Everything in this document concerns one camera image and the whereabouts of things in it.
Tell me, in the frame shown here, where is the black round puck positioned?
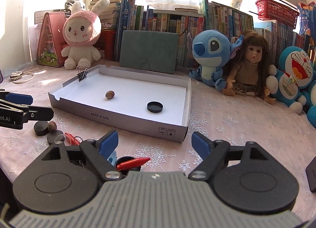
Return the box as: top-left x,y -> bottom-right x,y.
47,130 -> 65,145
33,121 -> 49,136

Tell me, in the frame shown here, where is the red crayon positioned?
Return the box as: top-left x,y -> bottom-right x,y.
64,132 -> 80,146
117,157 -> 151,170

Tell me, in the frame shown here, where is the dark brown hazelnut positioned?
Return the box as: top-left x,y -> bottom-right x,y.
47,121 -> 57,132

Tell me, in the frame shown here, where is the light brown hazelnut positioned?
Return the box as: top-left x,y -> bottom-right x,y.
105,90 -> 115,99

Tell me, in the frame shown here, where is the pink triangular house box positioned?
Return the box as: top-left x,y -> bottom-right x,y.
36,12 -> 66,68

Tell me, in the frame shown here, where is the white shallow cardboard box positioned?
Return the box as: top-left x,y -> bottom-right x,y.
48,65 -> 192,143

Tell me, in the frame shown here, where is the small black binder clip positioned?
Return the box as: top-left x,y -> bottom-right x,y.
76,66 -> 88,82

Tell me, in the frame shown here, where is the brown haired doll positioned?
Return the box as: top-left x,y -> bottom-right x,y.
222,30 -> 275,104

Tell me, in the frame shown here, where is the pink bunny plush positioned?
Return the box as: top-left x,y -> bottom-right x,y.
61,0 -> 110,70

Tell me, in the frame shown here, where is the blue Stitch plush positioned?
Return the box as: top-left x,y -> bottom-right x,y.
187,30 -> 244,91

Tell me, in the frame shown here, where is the red crate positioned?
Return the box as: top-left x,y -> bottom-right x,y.
94,30 -> 116,61

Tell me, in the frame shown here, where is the green suede case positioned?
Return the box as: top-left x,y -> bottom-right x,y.
119,30 -> 179,74

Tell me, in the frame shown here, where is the Doraemon plush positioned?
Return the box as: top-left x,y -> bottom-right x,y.
266,46 -> 315,126

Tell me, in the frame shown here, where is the stack of books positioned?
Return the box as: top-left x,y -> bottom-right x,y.
88,0 -> 122,30

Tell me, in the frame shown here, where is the row of books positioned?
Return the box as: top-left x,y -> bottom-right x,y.
114,0 -> 315,67

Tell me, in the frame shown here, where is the red plastic basket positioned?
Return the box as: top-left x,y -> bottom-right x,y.
256,0 -> 299,28

